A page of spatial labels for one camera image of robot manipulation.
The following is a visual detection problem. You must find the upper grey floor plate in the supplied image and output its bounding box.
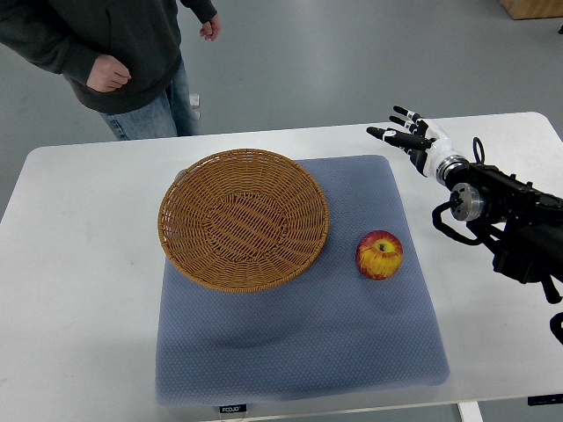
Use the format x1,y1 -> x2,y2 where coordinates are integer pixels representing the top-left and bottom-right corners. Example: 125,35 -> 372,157
189,94 -> 201,109

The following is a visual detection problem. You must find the person's left hand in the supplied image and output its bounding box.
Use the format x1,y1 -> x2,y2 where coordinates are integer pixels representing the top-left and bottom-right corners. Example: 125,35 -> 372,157
199,14 -> 222,41

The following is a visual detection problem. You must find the black table control panel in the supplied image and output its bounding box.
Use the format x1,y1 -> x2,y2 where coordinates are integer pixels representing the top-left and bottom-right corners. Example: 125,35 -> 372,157
218,404 -> 248,415

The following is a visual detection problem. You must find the blue grey cloth mat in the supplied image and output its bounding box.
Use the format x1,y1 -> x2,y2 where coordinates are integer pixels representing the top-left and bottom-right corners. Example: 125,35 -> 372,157
156,155 -> 450,406

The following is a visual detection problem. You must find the red yellow apple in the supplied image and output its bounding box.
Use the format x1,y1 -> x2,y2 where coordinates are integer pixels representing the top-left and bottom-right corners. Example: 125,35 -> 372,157
355,230 -> 404,280

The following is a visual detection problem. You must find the black label at table edge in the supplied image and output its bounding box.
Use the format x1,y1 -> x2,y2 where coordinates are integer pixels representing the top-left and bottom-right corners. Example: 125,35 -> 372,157
527,394 -> 563,406

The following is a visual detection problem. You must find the person in dark hoodie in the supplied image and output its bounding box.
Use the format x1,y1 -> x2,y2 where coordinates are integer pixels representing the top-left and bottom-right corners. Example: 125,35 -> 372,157
1,0 -> 221,141

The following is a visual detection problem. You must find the white table leg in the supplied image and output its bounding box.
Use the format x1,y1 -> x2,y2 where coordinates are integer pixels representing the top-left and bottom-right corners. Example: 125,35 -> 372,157
457,402 -> 484,422

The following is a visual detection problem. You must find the person's right hand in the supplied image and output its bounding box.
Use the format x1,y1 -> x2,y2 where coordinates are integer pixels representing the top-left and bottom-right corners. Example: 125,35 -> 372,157
86,55 -> 131,93

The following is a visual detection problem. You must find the wooden box corner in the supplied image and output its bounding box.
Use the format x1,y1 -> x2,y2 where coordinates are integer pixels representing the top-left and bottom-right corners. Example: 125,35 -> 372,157
500,0 -> 562,20

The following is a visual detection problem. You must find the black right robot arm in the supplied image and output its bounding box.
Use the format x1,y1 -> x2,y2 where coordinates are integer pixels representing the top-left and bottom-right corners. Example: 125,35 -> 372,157
432,137 -> 562,304

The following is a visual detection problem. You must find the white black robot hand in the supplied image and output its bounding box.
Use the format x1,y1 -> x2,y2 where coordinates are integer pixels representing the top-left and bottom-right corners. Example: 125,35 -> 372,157
366,105 -> 468,186

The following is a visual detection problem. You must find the brown wicker basket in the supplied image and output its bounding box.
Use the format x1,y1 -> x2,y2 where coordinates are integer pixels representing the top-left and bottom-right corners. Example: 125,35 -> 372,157
157,149 -> 329,293

